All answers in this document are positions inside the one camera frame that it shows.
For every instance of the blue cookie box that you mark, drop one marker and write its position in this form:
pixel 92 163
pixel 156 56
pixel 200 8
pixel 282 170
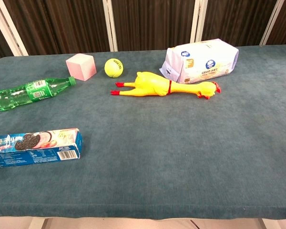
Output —
pixel 38 148

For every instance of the yellow rubber chicken toy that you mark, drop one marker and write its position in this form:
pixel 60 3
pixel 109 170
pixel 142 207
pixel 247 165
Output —
pixel 152 86

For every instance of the teal tablecloth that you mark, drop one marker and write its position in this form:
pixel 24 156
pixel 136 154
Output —
pixel 157 155

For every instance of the yellow green tennis ball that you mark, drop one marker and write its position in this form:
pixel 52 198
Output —
pixel 114 68

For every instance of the pink foam cube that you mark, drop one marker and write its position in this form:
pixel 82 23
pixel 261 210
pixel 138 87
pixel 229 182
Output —
pixel 82 66

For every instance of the white tissue pack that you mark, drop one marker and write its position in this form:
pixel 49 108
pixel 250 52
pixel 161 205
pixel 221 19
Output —
pixel 205 59

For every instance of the green plastic bottle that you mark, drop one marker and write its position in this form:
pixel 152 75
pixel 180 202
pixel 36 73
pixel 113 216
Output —
pixel 38 91

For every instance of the white table leg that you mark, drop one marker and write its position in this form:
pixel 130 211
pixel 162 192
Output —
pixel 37 224
pixel 265 224

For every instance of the white partition frame post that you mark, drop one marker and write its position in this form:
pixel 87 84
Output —
pixel 271 23
pixel 110 23
pixel 9 31
pixel 198 21

